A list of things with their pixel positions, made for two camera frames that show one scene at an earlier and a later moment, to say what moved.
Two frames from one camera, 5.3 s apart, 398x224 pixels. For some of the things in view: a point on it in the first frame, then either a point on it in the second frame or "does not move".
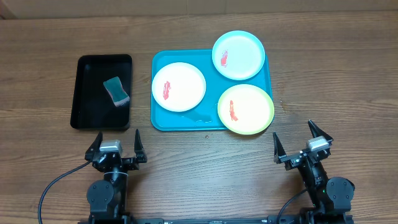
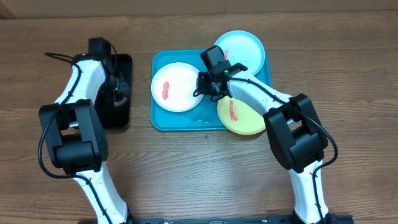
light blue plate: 238,55 does not move
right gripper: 295,159 → 203,80
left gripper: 130,163 → 105,98
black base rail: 217,221 does not move
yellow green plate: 245,109 does not move
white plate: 178,87 does not move
